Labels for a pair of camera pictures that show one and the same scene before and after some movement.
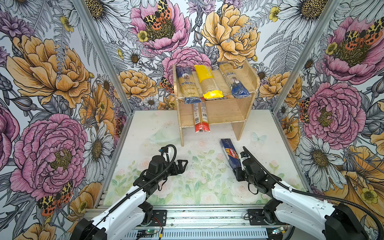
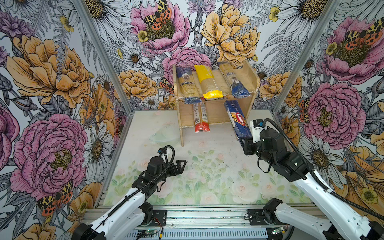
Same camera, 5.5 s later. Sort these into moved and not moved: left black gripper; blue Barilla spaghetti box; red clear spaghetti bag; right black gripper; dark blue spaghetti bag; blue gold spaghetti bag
Moved: right black gripper; blue Barilla spaghetti box
Not moved: left black gripper; blue gold spaghetti bag; dark blue spaghetti bag; red clear spaghetti bag
